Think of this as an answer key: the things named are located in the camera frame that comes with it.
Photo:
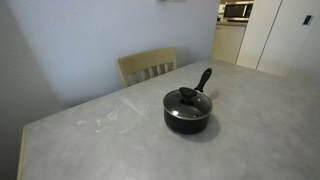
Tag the glass lid with black knob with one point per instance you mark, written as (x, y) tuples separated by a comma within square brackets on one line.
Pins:
[(201, 106)]

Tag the cream kitchen counter cabinet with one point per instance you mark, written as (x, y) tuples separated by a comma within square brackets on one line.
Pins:
[(230, 41)]

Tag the wooden chair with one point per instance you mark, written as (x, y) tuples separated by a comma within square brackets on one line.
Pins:
[(146, 60)]

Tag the silver microwave oven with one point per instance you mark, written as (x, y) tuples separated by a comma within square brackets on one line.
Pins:
[(235, 10)]

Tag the dark wall switch panel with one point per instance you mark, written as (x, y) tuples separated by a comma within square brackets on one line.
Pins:
[(307, 20)]

